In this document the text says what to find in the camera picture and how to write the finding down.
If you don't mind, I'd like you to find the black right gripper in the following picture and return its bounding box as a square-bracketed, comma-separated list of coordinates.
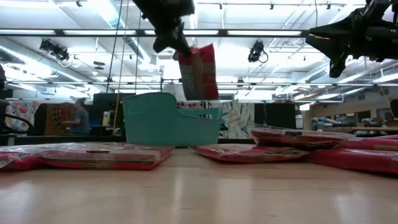
[305, 0, 398, 78]

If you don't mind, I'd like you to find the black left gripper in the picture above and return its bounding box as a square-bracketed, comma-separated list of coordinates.
[132, 0, 196, 57]

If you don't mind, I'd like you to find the red popcorn bag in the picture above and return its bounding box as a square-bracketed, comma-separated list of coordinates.
[309, 148, 398, 175]
[335, 135, 398, 152]
[249, 128, 356, 150]
[177, 43, 220, 101]
[39, 142, 174, 171]
[193, 143, 309, 164]
[0, 144, 44, 172]

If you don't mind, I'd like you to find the black overhead crossbar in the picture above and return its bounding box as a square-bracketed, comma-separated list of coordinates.
[0, 29, 312, 38]

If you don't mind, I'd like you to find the teal plastic basket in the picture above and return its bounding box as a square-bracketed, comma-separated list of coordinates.
[122, 92, 223, 147]

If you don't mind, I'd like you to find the wooden workbench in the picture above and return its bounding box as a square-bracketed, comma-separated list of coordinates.
[323, 125, 398, 134]

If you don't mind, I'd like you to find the black partition panel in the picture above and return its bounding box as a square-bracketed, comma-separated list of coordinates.
[254, 102, 297, 130]

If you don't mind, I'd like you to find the white patterned cloth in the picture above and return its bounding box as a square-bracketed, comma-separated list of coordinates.
[217, 101, 256, 139]

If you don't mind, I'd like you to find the person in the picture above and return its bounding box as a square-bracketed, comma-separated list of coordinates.
[61, 98, 91, 136]

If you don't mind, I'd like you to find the dark patterned cloth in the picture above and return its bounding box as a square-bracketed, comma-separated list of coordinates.
[33, 102, 76, 136]

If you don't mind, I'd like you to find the floral cloth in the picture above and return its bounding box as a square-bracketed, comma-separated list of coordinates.
[5, 100, 41, 131]

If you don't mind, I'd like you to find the black chair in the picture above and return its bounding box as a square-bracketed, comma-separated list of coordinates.
[0, 99, 35, 135]

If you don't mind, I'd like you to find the yellow hanging rope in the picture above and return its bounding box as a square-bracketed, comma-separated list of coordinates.
[111, 0, 131, 132]

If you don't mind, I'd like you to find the dark hanging rope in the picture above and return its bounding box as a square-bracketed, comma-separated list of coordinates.
[105, 0, 124, 94]

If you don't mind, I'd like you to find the black hanging camera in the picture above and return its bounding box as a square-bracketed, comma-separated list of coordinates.
[247, 40, 269, 64]
[39, 38, 71, 62]

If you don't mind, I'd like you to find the black metal table frame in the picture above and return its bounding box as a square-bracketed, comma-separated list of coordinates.
[0, 134, 256, 146]

